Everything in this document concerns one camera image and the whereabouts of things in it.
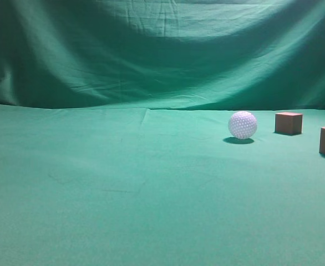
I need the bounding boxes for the white dimpled golf ball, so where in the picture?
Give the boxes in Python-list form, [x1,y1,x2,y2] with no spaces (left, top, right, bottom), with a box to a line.
[228,111,257,140]

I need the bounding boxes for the green cloth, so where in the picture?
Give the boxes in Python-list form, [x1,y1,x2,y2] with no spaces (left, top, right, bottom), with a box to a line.
[0,1,325,265]

